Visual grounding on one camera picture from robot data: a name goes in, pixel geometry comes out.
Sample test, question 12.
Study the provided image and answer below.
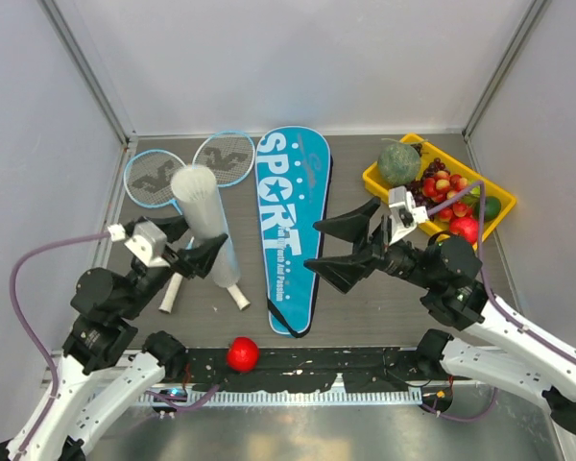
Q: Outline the black front rail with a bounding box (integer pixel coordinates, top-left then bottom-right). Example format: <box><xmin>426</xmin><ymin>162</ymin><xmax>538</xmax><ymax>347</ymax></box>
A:
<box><xmin>160</xmin><ymin>347</ymin><xmax>448</xmax><ymax>394</ymax></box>

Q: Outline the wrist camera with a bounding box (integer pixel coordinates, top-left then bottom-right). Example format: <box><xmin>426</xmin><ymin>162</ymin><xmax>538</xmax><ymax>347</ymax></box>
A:
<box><xmin>107</xmin><ymin>219</ymin><xmax>169</xmax><ymax>268</ymax></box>
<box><xmin>388</xmin><ymin>186</ymin><xmax>429</xmax><ymax>245</ymax></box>

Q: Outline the green melon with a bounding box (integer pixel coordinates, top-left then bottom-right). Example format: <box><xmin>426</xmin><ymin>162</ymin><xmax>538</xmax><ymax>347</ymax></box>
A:
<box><xmin>377</xmin><ymin>142</ymin><xmax>421</xmax><ymax>187</ymax></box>

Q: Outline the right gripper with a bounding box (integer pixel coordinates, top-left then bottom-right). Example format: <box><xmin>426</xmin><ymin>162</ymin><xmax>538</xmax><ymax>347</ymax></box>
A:
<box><xmin>301</xmin><ymin>194</ymin><xmax>436</xmax><ymax>291</ymax></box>

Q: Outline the blue badminton racket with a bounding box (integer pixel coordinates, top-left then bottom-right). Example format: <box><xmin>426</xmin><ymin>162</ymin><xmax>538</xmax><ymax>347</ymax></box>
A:
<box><xmin>124</xmin><ymin>150</ymin><xmax>252</xmax><ymax>311</ymax></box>
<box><xmin>158</xmin><ymin>131</ymin><xmax>254</xmax><ymax>314</ymax></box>

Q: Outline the right blue badminton racket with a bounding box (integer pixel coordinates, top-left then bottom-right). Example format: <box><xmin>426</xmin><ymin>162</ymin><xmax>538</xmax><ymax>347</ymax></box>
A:
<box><xmin>158</xmin><ymin>131</ymin><xmax>254</xmax><ymax>314</ymax></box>

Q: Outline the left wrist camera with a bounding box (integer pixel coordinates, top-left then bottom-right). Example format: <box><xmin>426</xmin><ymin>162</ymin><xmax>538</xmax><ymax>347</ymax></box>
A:
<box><xmin>107</xmin><ymin>219</ymin><xmax>169</xmax><ymax>268</ymax></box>

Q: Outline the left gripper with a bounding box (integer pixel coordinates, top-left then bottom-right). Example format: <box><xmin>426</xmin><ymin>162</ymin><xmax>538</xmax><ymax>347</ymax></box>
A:
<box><xmin>120</xmin><ymin>209</ymin><xmax>228</xmax><ymax>317</ymax></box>

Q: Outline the red apple in tray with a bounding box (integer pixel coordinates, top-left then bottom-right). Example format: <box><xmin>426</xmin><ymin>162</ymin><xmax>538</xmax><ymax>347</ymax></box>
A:
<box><xmin>449</xmin><ymin>216</ymin><xmax>479</xmax><ymax>245</ymax></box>

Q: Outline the red ball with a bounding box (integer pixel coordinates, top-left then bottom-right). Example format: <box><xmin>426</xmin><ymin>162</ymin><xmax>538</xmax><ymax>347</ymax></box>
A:
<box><xmin>227</xmin><ymin>336</ymin><xmax>260</xmax><ymax>373</ymax></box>

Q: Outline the white cable duct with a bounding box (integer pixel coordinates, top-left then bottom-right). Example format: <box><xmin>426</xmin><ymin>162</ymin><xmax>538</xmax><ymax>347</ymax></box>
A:
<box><xmin>133</xmin><ymin>387</ymin><xmax>422</xmax><ymax>408</ymax></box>

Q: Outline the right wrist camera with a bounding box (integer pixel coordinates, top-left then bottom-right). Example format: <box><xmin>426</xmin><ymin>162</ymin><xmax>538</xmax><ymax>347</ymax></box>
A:
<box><xmin>388</xmin><ymin>186</ymin><xmax>429</xmax><ymax>245</ymax></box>

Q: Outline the green lime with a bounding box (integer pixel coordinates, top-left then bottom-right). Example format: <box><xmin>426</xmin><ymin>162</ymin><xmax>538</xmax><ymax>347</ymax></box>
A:
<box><xmin>473</xmin><ymin>196</ymin><xmax>501</xmax><ymax>223</ymax></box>

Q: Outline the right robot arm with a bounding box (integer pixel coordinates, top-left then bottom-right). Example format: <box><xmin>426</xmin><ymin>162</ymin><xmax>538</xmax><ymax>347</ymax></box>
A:
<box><xmin>304</xmin><ymin>197</ymin><xmax>576</xmax><ymax>436</ymax></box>

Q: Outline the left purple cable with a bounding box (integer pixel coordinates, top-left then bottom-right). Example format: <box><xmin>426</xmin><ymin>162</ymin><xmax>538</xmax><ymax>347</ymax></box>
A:
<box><xmin>9</xmin><ymin>231</ymin><xmax>114</xmax><ymax>461</ymax></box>

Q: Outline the white shuttlecock tube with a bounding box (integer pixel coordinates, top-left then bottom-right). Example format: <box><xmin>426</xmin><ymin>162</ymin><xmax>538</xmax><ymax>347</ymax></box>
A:
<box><xmin>171</xmin><ymin>165</ymin><xmax>241</xmax><ymax>289</ymax></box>

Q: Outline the left blue badminton racket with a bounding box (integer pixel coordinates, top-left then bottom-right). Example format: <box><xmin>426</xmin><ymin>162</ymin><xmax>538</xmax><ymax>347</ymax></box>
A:
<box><xmin>124</xmin><ymin>150</ymin><xmax>252</xmax><ymax>311</ymax></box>

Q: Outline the blue racket bag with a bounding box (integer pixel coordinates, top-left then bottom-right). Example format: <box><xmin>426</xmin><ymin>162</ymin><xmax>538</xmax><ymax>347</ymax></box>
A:
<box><xmin>254</xmin><ymin>126</ymin><xmax>333</xmax><ymax>338</ymax></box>

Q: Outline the dark grape bunch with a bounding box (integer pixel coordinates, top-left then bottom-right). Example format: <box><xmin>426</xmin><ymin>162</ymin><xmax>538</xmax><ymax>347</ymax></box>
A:
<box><xmin>406</xmin><ymin>157</ymin><xmax>445</xmax><ymax>208</ymax></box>

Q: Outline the yellow plastic tray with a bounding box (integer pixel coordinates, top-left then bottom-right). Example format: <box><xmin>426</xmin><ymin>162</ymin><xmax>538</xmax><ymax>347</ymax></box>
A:
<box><xmin>362</xmin><ymin>133</ymin><xmax>516</xmax><ymax>241</ymax></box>

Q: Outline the red cherry cluster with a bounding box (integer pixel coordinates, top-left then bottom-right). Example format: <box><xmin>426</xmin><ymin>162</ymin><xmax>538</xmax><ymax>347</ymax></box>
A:
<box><xmin>421</xmin><ymin>170</ymin><xmax>480</xmax><ymax>223</ymax></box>

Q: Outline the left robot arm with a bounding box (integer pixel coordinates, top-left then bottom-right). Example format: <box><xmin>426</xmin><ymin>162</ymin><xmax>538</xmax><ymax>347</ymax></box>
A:
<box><xmin>0</xmin><ymin>216</ymin><xmax>228</xmax><ymax>460</ymax></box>

